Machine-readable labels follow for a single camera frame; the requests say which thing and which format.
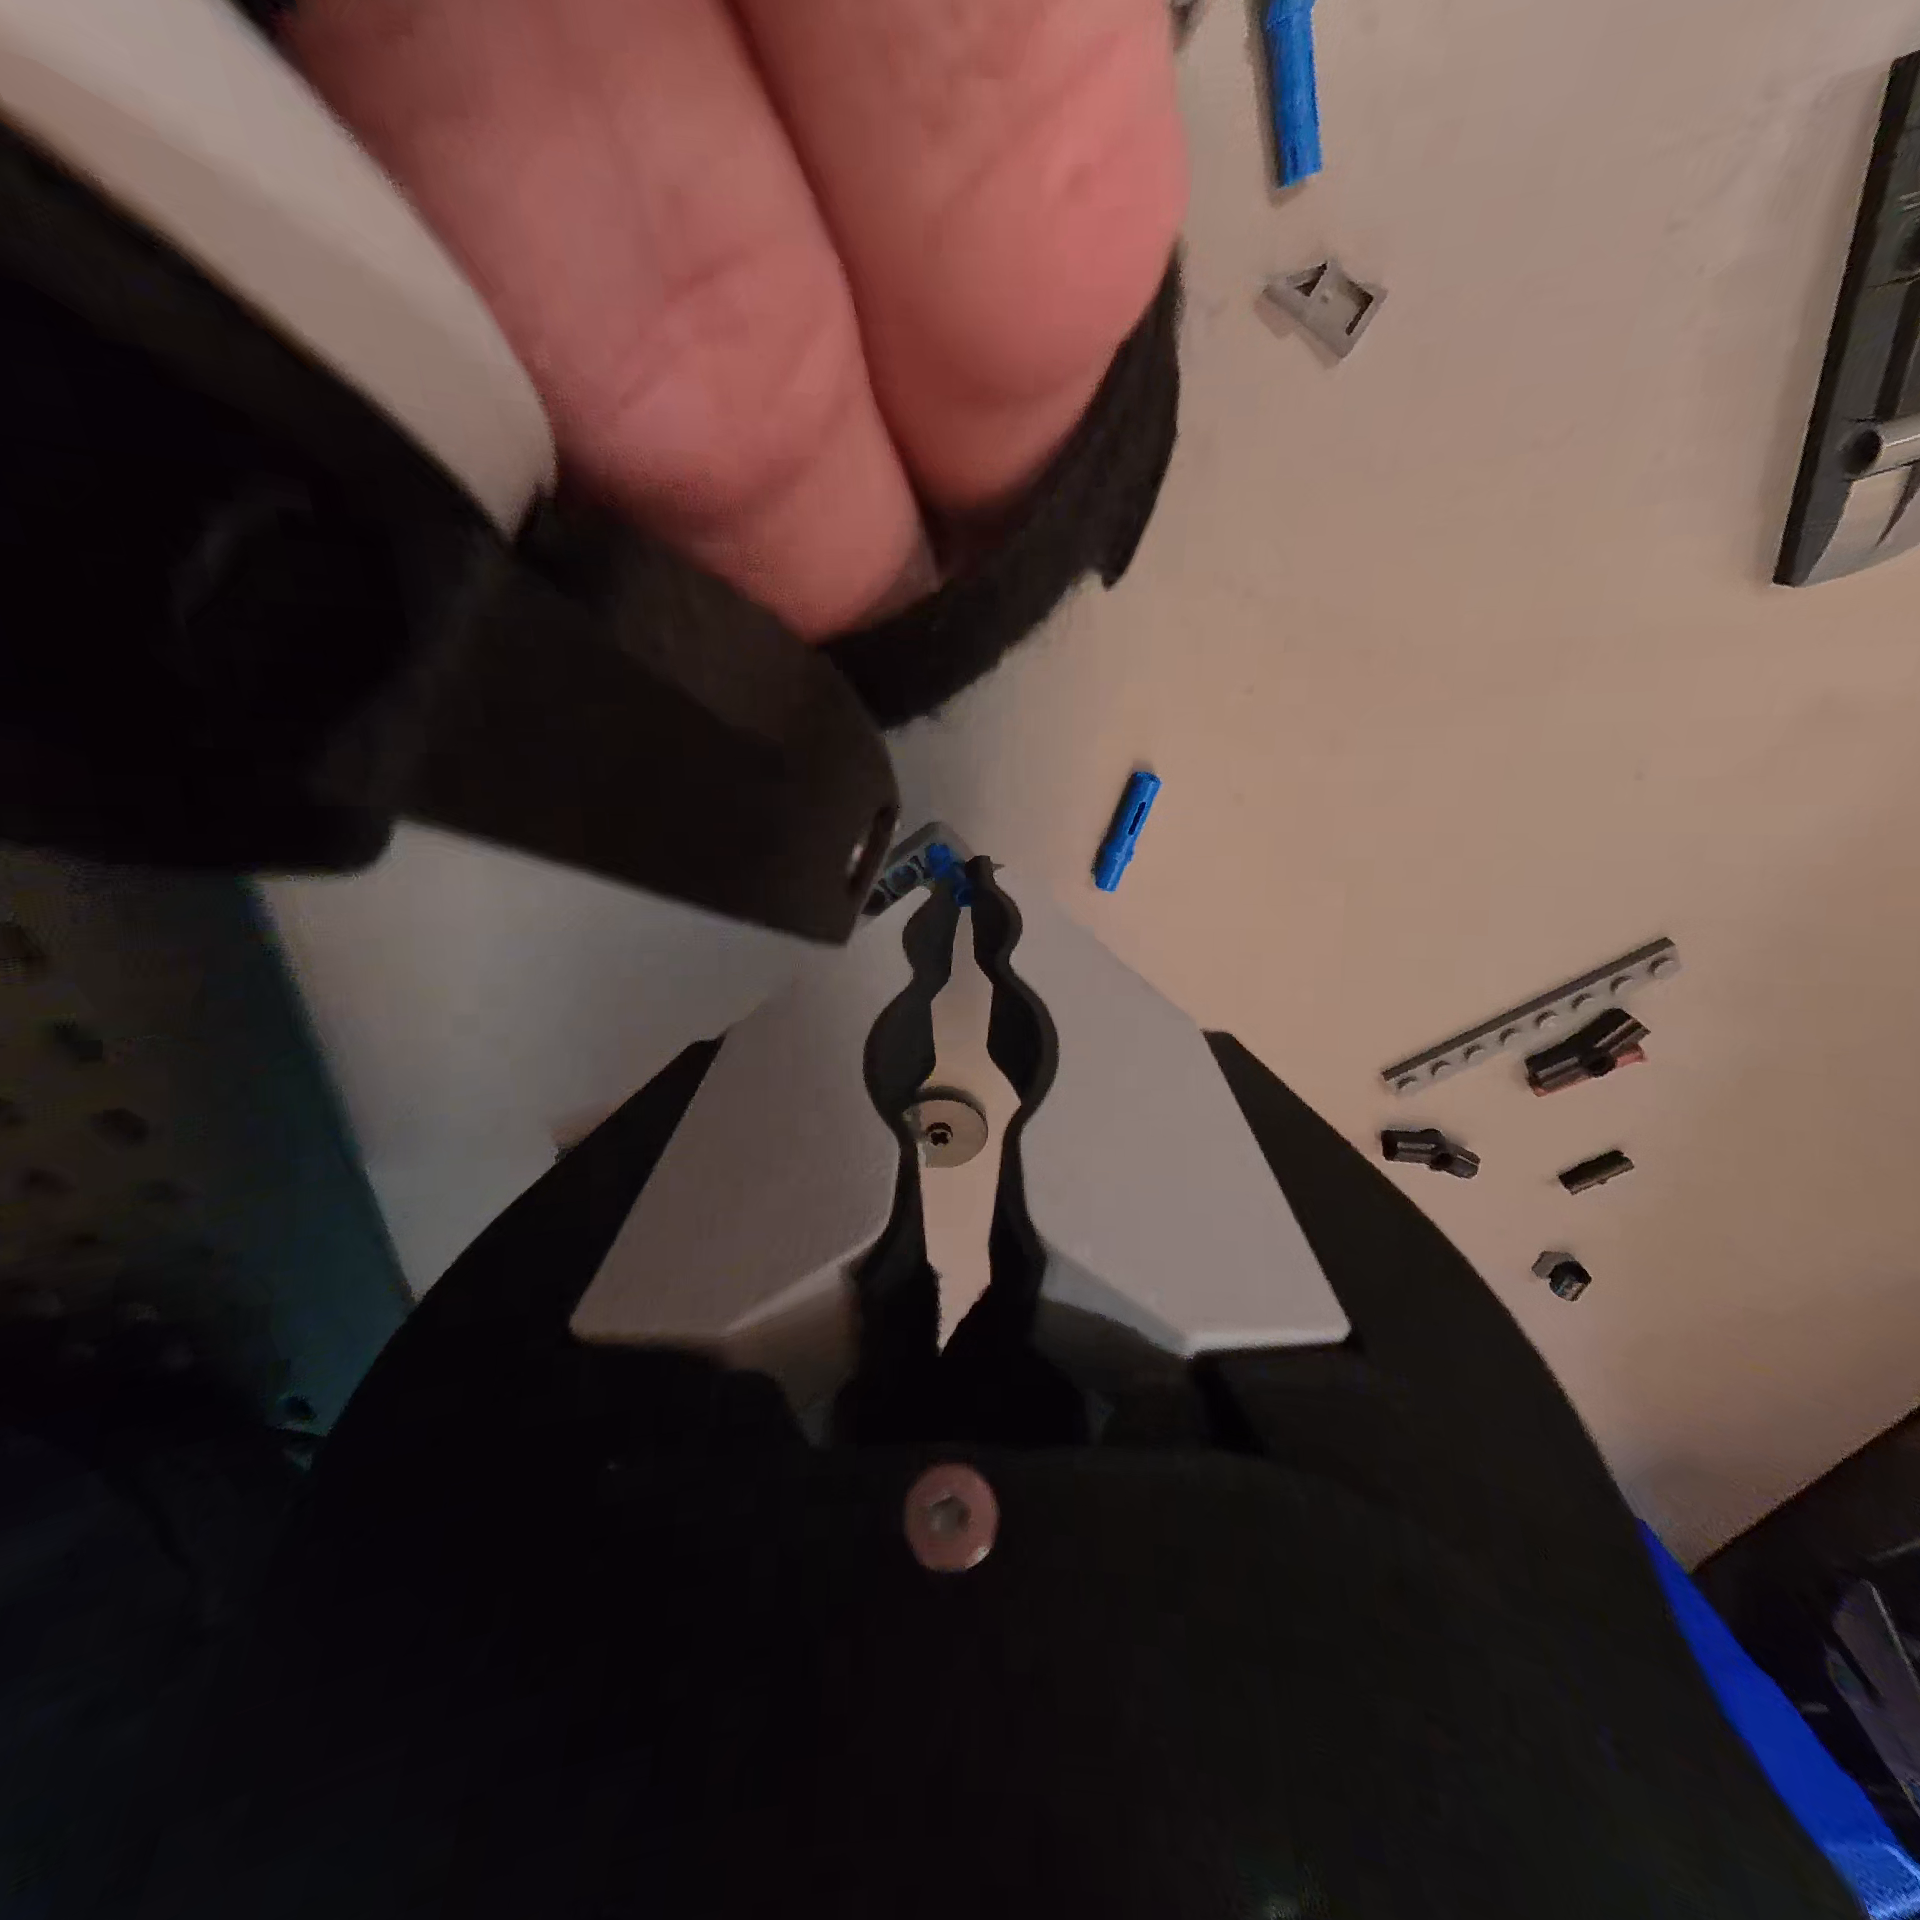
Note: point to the small black and grey lego piece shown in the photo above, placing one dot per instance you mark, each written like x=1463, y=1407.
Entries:
x=1563, y=1277

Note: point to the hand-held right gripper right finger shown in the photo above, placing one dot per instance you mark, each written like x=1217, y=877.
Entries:
x=1185, y=1201

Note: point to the small grey lego connector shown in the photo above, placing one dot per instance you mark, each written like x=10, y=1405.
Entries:
x=967, y=1122

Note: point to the grey curved lego panel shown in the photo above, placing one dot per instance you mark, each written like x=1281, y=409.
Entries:
x=1860, y=376

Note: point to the lego set box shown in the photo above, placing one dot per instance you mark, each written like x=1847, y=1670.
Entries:
x=1846, y=1575

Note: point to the black angled lego connector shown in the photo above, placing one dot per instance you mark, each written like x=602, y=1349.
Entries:
x=1425, y=1151

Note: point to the short black lego connector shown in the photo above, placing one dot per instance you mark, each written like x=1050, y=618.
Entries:
x=1594, y=1174

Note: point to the person's left hand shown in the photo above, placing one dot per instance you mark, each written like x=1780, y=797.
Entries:
x=674, y=300

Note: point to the small grey lego beam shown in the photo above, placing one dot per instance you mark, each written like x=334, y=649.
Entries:
x=907, y=862

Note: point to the small grey lego bracket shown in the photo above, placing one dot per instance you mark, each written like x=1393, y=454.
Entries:
x=1342, y=324

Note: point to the black and brown lego connector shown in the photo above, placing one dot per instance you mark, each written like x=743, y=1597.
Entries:
x=1576, y=1060

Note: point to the blue plastic bin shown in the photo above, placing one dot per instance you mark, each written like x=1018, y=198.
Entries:
x=1778, y=1710

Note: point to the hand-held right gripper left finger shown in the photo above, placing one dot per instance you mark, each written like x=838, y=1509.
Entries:
x=720, y=1201

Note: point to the long grey lego plate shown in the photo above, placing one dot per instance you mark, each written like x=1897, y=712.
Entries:
x=1484, y=1036

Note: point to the black perforated board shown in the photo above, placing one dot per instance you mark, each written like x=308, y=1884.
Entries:
x=150, y=1126

